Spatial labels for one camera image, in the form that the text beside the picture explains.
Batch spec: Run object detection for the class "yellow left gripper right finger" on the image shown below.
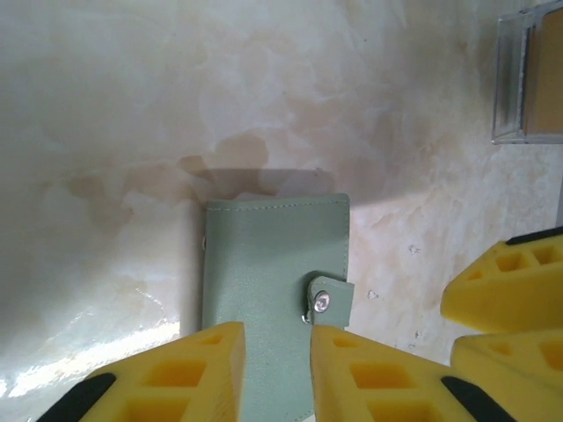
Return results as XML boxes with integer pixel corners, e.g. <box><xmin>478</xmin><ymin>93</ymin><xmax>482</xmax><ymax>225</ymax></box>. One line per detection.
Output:
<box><xmin>310</xmin><ymin>324</ymin><xmax>529</xmax><ymax>422</ymax></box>

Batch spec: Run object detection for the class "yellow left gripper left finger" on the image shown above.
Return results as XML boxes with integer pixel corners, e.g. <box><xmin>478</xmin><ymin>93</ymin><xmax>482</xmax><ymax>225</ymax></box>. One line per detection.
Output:
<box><xmin>39</xmin><ymin>321</ymin><xmax>246</xmax><ymax>422</ymax></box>

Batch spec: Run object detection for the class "green leather card holder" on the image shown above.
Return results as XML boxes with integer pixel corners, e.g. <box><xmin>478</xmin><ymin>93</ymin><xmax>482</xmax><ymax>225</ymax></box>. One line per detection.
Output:
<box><xmin>201</xmin><ymin>193</ymin><xmax>356</xmax><ymax>422</ymax></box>

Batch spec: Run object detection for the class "orange credit card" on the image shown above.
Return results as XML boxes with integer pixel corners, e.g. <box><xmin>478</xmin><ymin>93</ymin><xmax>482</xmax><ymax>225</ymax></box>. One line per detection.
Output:
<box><xmin>521</xmin><ymin>11</ymin><xmax>563</xmax><ymax>135</ymax></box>

